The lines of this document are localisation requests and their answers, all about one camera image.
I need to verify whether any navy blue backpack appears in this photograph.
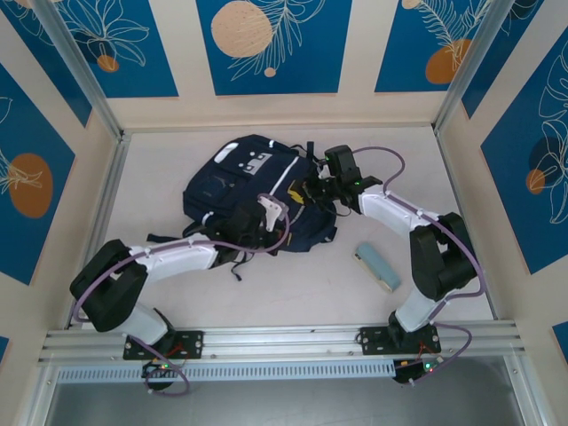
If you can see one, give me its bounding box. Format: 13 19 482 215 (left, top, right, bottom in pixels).
147 134 338 281

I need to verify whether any light blue pencil case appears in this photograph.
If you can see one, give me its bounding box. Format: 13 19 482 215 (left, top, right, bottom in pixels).
353 241 402 293

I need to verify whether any grey metal shelf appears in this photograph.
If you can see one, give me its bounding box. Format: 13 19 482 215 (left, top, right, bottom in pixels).
43 357 533 426

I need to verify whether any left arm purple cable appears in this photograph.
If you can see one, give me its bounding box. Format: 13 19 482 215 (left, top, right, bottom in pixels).
73 193 292 395

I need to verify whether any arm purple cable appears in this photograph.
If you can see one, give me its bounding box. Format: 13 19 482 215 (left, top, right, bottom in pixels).
352 146 485 387
73 193 292 395

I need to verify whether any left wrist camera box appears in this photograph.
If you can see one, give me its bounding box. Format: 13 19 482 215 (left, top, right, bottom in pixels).
257 193 288 233

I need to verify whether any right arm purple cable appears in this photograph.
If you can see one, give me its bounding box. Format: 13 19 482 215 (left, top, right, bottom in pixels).
352 146 485 387

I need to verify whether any right aluminium table rail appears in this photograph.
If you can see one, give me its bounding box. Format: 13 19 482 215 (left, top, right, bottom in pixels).
432 128 501 321

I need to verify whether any aluminium table rail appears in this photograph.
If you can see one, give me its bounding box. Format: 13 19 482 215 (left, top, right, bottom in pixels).
66 128 132 329
432 128 501 321

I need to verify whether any aluminium mounting rail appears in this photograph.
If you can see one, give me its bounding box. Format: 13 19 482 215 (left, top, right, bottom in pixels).
37 321 529 365

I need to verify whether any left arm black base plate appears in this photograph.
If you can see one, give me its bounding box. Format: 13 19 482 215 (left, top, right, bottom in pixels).
122 329 206 360

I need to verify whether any left aluminium table rail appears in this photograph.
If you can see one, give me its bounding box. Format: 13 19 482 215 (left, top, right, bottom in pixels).
66 128 132 329

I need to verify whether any grey slotted cable duct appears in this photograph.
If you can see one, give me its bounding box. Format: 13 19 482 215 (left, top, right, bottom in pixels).
57 359 398 383

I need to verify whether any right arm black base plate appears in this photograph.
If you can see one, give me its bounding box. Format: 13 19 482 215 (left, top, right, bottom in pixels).
359 326 444 356

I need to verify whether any right aluminium frame post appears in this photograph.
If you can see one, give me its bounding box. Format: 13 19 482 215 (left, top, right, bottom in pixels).
433 0 511 134

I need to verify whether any aluminium frame post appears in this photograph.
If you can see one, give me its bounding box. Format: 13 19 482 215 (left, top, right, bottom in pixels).
433 0 511 134
33 0 123 138

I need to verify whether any left aluminium frame post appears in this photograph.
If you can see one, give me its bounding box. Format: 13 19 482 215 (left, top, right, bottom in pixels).
33 0 123 138

